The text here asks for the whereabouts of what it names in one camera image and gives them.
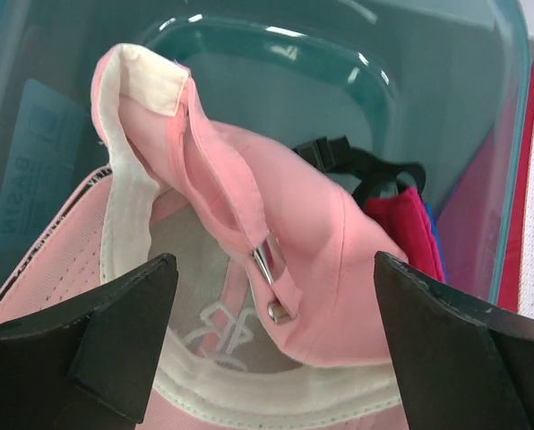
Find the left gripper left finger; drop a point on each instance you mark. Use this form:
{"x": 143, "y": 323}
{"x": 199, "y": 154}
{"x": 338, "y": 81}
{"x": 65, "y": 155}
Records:
{"x": 90, "y": 359}

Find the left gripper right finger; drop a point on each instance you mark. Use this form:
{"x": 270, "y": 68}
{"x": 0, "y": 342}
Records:
{"x": 460, "y": 362}

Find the magenta cap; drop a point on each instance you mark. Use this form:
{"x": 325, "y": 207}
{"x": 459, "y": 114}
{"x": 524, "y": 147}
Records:
{"x": 404, "y": 219}

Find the teal plastic bin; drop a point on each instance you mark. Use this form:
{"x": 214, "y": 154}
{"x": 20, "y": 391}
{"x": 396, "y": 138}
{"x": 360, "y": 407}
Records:
{"x": 441, "y": 83}

